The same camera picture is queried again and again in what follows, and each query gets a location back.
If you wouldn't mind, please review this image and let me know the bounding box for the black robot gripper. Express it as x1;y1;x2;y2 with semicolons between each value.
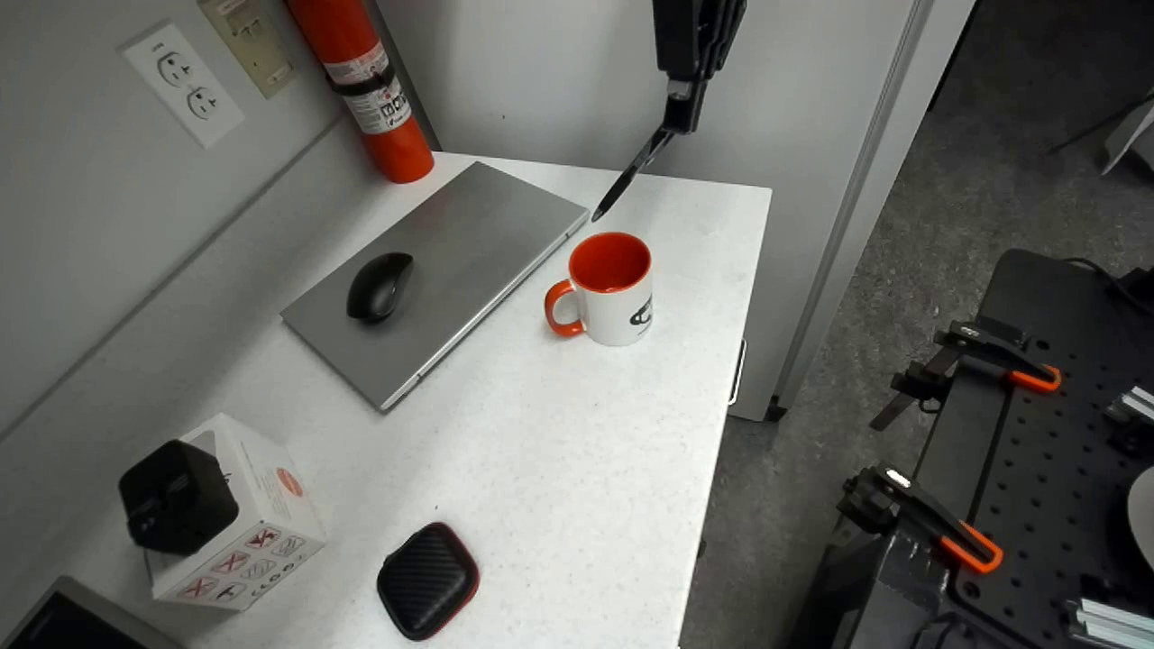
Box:
653;0;750;138

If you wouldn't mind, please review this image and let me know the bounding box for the black pen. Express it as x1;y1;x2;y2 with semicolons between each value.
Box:
589;124;679;225

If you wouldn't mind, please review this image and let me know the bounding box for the white mug orange inside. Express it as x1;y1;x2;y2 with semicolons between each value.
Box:
540;227;659;349

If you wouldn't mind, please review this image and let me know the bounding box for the grey closed laptop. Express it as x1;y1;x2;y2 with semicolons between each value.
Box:
279;160;592;417

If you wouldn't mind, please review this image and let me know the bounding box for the red fire extinguisher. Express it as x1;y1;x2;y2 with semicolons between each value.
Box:
286;0;440;189

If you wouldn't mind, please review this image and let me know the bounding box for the black computer mouse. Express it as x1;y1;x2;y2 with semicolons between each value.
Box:
341;249;417;328

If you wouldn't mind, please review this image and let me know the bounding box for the black orange bar clamp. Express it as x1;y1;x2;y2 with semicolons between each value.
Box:
835;464;1011;578
868;317;1066;434

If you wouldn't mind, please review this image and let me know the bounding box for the black perforated robot table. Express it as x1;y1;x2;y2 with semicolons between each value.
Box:
791;244;1154;649

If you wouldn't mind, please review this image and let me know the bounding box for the black round puck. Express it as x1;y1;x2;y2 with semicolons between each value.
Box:
375;521;484;646

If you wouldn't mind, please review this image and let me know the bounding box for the white box orange print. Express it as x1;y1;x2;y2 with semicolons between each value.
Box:
143;410;328;614

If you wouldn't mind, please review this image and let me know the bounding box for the black cube device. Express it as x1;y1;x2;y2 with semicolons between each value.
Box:
114;438;240;559

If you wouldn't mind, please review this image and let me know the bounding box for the silver aluminium extrusion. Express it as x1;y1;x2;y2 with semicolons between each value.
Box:
1059;593;1154;649

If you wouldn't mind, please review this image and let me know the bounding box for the black induction cooktop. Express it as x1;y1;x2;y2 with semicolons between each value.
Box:
0;575;138;649

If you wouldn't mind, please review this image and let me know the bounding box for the beige wall switch plate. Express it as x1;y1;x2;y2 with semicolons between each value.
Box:
195;0;294;102

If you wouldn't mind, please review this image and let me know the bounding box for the white wall power outlet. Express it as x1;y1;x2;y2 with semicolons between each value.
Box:
120;21;247;155

